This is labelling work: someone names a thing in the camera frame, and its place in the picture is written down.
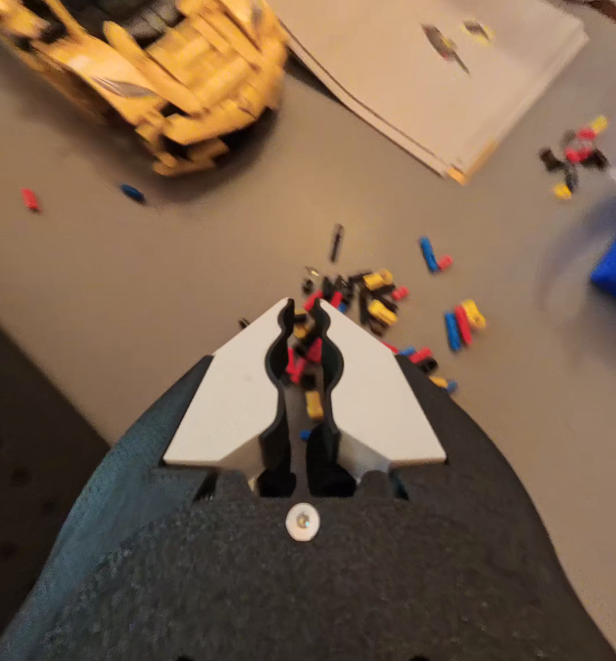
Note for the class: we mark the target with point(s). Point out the pile of red blue pins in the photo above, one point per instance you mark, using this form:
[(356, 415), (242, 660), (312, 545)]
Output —
[(377, 281)]

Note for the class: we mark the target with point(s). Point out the cluster of red black pins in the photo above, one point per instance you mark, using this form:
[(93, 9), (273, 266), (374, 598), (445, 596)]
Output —
[(579, 152)]

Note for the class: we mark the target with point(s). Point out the grey desk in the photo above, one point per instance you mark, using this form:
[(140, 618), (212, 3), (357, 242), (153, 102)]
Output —
[(184, 268)]

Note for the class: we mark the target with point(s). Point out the yellow toy brick car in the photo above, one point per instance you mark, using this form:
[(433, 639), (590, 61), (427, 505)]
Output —
[(184, 77)]

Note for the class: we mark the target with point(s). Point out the building instruction booklet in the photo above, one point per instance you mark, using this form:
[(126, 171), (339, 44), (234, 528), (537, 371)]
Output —
[(416, 103)]

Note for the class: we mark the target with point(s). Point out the long blue axle pin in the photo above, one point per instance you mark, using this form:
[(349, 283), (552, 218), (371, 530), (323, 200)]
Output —
[(429, 255)]

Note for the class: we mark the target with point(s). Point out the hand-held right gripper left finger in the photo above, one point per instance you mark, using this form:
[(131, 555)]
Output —
[(225, 408)]

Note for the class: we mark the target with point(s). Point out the black connector pin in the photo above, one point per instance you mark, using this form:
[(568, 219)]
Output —
[(337, 242)]

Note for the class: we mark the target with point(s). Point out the red connector pin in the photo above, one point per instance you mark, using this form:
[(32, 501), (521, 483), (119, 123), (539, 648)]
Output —
[(30, 200)]

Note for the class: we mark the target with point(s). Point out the short blue connector pin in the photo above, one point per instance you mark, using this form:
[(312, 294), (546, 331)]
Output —
[(132, 193)]

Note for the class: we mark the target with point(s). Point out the short red bush piece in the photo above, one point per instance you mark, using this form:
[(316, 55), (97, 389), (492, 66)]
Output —
[(445, 263)]

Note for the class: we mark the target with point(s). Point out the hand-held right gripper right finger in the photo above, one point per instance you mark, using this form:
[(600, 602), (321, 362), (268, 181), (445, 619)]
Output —
[(385, 408)]

